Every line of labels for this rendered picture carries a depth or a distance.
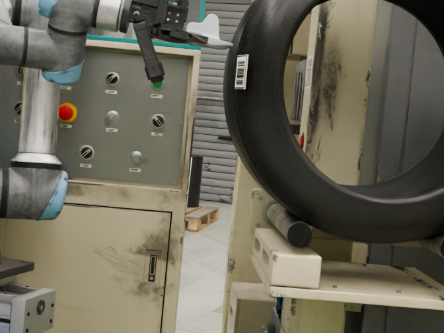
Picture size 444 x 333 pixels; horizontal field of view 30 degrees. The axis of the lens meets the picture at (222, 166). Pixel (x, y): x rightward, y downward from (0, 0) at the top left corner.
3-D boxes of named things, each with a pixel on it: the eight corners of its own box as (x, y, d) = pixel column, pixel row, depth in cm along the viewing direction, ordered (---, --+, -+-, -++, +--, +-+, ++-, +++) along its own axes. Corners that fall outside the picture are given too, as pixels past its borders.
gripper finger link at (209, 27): (239, 19, 153) (190, 8, 152) (232, 50, 153) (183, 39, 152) (238, 20, 156) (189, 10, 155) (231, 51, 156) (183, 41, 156)
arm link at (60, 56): (20, 67, 162) (27, 13, 157) (78, 73, 165) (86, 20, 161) (23, 82, 155) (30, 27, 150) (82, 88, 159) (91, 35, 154)
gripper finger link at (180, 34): (209, 36, 151) (161, 25, 151) (207, 44, 151) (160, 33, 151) (207, 38, 156) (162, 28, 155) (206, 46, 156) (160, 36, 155)
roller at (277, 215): (261, 214, 182) (275, 198, 182) (277, 227, 183) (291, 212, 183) (282, 236, 147) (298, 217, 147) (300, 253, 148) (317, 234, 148)
